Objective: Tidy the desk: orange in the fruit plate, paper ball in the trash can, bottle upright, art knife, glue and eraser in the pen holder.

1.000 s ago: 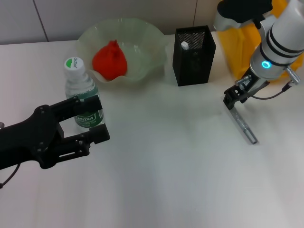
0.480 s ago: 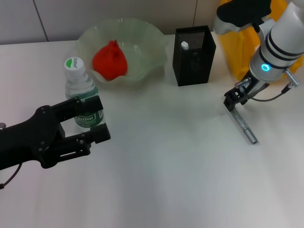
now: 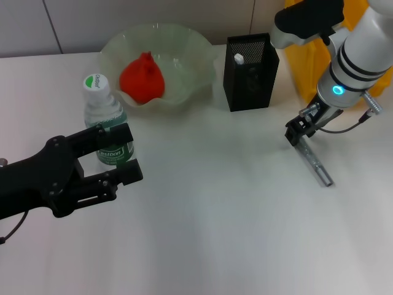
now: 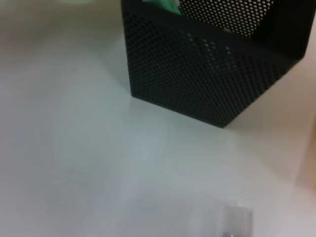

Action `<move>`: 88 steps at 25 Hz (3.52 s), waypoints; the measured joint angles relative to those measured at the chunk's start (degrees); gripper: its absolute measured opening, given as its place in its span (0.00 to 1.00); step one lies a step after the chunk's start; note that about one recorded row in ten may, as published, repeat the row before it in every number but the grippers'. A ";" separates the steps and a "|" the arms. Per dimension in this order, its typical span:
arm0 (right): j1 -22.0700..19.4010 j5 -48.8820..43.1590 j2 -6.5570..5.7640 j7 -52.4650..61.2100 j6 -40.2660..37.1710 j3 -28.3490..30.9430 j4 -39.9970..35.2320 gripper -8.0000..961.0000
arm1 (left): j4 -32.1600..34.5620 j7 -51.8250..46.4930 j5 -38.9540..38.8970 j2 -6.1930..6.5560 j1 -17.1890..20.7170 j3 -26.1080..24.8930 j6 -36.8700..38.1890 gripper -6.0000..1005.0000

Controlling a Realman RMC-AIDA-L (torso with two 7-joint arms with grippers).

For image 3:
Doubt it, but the grey pen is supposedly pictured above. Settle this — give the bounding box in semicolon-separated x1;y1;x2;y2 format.
294;136;335;187

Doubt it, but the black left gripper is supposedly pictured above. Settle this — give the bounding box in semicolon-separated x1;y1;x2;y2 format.
0;124;144;219

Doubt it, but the clear green-label water bottle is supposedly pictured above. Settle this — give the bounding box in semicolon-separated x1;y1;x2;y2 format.
82;73;136;168

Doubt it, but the yellow plastic bin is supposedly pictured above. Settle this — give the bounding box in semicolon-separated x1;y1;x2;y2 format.
284;0;393;105

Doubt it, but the green glass fruit plate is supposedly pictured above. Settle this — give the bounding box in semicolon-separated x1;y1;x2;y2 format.
99;23;216;109

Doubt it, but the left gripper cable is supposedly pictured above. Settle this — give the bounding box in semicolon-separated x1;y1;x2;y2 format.
0;210;29;246

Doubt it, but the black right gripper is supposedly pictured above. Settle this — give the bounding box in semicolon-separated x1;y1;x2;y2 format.
284;93;344;148

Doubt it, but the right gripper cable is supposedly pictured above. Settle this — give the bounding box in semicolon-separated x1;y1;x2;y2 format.
299;91;384;134

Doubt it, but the black mesh pen holder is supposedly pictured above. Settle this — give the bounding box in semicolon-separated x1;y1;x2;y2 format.
223;33;280;112

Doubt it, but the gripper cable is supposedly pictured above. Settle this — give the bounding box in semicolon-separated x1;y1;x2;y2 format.
299;91;384;134
0;210;29;246

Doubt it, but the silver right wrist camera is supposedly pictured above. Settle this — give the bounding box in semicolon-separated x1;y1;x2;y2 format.
270;0;345;49

